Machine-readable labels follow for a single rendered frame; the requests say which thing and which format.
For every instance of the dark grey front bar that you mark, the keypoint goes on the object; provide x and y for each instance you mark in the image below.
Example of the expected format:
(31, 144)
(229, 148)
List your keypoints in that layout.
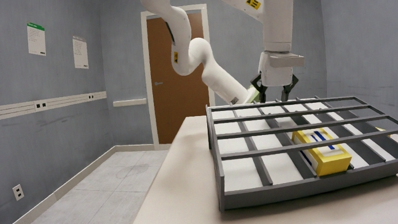
(309, 186)

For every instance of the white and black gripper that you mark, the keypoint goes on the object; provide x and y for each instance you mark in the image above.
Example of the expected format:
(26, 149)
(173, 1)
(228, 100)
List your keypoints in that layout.
(273, 77)

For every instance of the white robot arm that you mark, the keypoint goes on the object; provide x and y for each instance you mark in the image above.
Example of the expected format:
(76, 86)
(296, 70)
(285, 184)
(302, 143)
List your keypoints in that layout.
(186, 55)

